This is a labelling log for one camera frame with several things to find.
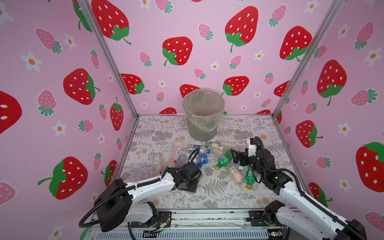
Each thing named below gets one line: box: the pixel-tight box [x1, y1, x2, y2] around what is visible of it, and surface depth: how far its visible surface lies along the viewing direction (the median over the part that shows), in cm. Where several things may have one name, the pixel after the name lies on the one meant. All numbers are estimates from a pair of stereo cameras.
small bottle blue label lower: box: [199, 153, 219, 164], surface depth 92 cm
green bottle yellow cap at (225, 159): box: [215, 149, 234, 171], surface depth 92 cm
